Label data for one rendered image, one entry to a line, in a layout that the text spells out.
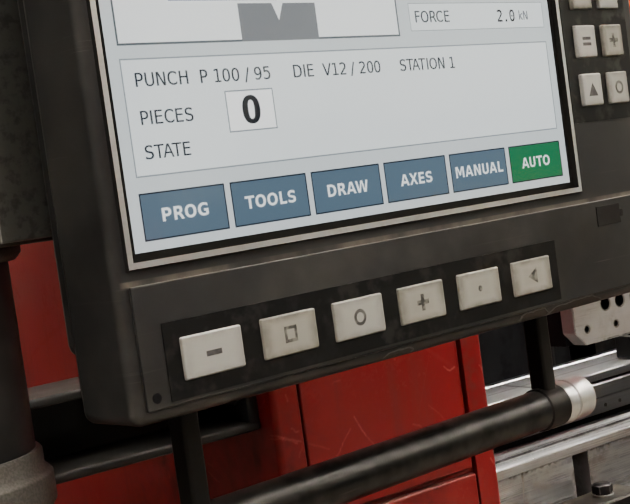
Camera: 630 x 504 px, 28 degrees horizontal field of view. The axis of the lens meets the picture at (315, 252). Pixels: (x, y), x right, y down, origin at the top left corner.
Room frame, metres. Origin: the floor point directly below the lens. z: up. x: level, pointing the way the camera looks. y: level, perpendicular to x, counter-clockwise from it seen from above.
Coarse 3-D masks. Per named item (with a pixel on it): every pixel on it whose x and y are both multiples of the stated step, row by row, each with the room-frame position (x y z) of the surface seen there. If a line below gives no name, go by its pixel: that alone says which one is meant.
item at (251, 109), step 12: (228, 96) 0.64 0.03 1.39; (240, 96) 0.64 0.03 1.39; (252, 96) 0.65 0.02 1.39; (264, 96) 0.65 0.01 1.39; (228, 108) 0.64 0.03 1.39; (240, 108) 0.64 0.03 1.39; (252, 108) 0.65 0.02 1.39; (264, 108) 0.65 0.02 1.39; (228, 120) 0.64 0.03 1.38; (240, 120) 0.64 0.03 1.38; (252, 120) 0.65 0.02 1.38; (264, 120) 0.65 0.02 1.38; (276, 120) 0.66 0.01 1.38
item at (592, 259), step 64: (0, 0) 0.68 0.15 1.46; (64, 0) 0.59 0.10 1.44; (576, 0) 0.83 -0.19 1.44; (0, 64) 0.67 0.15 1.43; (64, 64) 0.59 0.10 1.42; (576, 64) 0.83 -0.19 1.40; (0, 128) 0.67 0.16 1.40; (64, 128) 0.60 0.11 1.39; (576, 128) 0.82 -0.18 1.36; (0, 192) 0.67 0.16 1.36; (64, 192) 0.61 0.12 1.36; (512, 192) 0.78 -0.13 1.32; (576, 192) 0.82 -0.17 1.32; (64, 256) 0.61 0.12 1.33; (128, 256) 0.59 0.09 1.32; (192, 256) 0.61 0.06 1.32; (256, 256) 0.64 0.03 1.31; (320, 256) 0.67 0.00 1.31; (384, 256) 0.70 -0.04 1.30; (448, 256) 0.73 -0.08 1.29; (512, 256) 0.77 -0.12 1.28; (576, 256) 0.81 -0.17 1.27; (128, 320) 0.59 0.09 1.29; (192, 320) 0.61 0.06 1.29; (256, 320) 0.63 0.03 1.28; (320, 320) 0.66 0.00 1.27; (384, 320) 0.69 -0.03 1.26; (448, 320) 0.73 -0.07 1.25; (512, 320) 0.77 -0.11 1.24; (128, 384) 0.59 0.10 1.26; (192, 384) 0.60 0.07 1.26; (256, 384) 0.63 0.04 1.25
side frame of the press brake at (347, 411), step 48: (48, 288) 1.41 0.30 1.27; (48, 336) 1.42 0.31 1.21; (336, 384) 1.11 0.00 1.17; (384, 384) 1.14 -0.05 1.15; (432, 384) 1.17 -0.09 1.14; (480, 384) 1.20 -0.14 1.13; (288, 432) 1.07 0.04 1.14; (336, 432) 1.10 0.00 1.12; (384, 432) 1.13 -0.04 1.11; (96, 480) 1.37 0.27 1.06; (144, 480) 1.27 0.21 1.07; (240, 480) 1.12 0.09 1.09; (432, 480) 1.16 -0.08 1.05; (480, 480) 1.19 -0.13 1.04
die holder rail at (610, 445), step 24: (576, 432) 1.65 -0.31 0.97; (600, 432) 1.63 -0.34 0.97; (624, 432) 1.64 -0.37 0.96; (504, 456) 1.57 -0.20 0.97; (528, 456) 1.56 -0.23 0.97; (552, 456) 1.56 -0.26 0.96; (576, 456) 1.62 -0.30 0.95; (600, 456) 1.62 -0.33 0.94; (624, 456) 1.64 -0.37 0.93; (504, 480) 1.51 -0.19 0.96; (528, 480) 1.54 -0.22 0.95; (552, 480) 1.56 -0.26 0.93; (576, 480) 1.62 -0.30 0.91; (600, 480) 1.61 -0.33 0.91; (624, 480) 1.64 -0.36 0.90
